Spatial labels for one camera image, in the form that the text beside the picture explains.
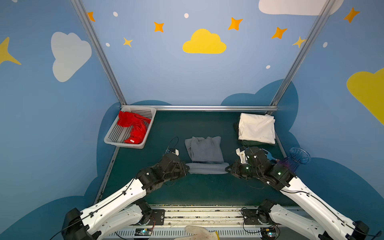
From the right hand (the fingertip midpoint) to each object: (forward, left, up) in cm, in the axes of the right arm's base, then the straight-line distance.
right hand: (226, 167), depth 72 cm
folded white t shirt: (+37, -29, -13) cm, 49 cm away
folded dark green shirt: (+27, -19, -17) cm, 37 cm away
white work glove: (-26, +12, -19) cm, 34 cm away
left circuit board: (-27, +39, -19) cm, 51 cm away
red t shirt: (+33, +56, -9) cm, 65 cm away
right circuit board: (-24, -22, -21) cm, 38 cm away
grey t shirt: (+15, +9, -18) cm, 25 cm away
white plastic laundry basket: (+48, +55, -13) cm, 75 cm away
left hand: (-1, +17, -3) cm, 17 cm away
